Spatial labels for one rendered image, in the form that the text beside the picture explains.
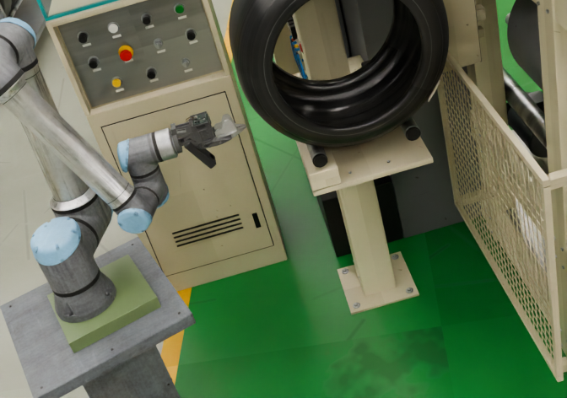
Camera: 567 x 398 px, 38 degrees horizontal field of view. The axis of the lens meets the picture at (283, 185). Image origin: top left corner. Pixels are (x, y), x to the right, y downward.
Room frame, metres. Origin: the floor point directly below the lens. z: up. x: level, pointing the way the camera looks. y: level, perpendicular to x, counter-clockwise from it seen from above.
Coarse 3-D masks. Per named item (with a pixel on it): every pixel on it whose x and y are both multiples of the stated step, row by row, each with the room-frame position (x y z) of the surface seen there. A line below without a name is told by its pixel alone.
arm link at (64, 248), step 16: (48, 224) 2.08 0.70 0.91; (64, 224) 2.05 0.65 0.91; (80, 224) 2.08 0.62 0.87; (32, 240) 2.02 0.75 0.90; (48, 240) 2.00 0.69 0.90; (64, 240) 1.98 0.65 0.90; (80, 240) 2.00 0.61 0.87; (96, 240) 2.08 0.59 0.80; (48, 256) 1.96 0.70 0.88; (64, 256) 1.96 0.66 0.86; (80, 256) 1.98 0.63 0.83; (48, 272) 1.96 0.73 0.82; (64, 272) 1.95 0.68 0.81; (80, 272) 1.96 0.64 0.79; (96, 272) 2.00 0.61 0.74; (64, 288) 1.95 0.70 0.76; (80, 288) 1.95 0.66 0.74
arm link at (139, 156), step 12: (120, 144) 2.12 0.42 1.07; (132, 144) 2.10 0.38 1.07; (144, 144) 2.09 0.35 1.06; (156, 144) 2.09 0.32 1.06; (120, 156) 2.09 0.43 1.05; (132, 156) 2.08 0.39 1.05; (144, 156) 2.08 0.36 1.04; (156, 156) 2.08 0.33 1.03; (132, 168) 2.08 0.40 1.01; (144, 168) 2.08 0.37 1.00
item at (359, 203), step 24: (312, 0) 2.37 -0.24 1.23; (312, 24) 2.37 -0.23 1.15; (336, 24) 2.37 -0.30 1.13; (312, 48) 2.37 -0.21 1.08; (336, 48) 2.37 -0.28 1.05; (312, 72) 2.37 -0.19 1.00; (336, 72) 2.37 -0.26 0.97; (360, 192) 2.37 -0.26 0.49; (360, 216) 2.37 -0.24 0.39; (360, 240) 2.37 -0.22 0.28; (384, 240) 2.37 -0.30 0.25; (360, 264) 2.37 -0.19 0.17; (384, 264) 2.37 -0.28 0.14; (384, 288) 2.37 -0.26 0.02
